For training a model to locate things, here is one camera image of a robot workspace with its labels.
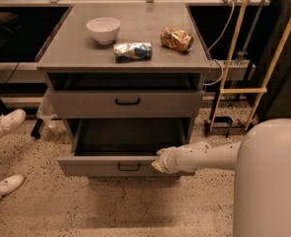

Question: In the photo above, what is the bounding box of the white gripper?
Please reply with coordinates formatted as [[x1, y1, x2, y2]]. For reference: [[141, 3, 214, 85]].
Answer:
[[151, 147, 180, 174]]

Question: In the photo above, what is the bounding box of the grey drawer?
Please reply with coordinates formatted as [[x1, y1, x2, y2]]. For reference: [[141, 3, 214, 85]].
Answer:
[[48, 91, 201, 119], [58, 118, 191, 178]]

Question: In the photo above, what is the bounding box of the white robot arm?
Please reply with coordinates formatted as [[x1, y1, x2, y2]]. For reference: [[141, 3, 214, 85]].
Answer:
[[152, 118, 291, 237]]

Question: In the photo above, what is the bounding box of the grey top drawer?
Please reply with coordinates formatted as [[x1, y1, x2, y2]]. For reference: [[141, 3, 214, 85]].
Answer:
[[48, 91, 201, 119]]

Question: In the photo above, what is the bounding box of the grey drawer cabinet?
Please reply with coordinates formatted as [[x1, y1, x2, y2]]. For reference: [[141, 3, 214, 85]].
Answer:
[[37, 3, 209, 177]]

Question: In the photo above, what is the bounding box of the crushed blue silver can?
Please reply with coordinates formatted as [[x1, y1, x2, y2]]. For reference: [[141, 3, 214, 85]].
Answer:
[[113, 42, 153, 62]]

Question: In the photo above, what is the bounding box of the clear plastic bag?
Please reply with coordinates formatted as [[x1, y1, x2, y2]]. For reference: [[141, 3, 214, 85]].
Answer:
[[36, 91, 65, 135]]

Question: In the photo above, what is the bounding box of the crushed gold can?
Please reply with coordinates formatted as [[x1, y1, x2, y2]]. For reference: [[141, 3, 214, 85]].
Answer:
[[161, 27, 194, 52]]

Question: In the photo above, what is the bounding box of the white ceramic bowl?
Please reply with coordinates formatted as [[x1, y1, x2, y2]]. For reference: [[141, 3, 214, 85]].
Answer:
[[87, 17, 120, 44]]

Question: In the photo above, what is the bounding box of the white sneaker upper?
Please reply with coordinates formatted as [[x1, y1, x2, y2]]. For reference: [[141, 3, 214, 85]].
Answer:
[[0, 109, 26, 138]]

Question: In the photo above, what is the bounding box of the white sneaker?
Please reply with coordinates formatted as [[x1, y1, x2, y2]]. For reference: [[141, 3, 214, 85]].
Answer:
[[0, 109, 26, 138], [0, 175, 25, 198]]

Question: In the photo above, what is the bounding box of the white sneaker lower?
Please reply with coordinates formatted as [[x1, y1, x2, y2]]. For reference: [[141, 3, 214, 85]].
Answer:
[[0, 175, 25, 198]]

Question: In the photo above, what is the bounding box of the grey cable tray rail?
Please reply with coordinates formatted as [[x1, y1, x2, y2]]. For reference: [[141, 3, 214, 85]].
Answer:
[[205, 59, 255, 83]]

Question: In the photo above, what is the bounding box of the white power cable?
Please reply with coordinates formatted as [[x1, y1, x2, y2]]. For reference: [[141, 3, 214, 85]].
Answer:
[[203, 1, 237, 87]]

